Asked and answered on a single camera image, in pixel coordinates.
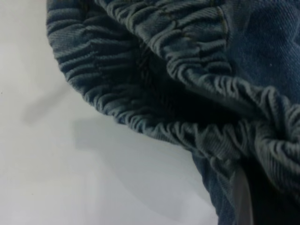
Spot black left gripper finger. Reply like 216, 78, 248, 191
233, 169, 257, 225

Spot blue denim children's jeans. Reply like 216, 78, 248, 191
46, 0, 300, 225

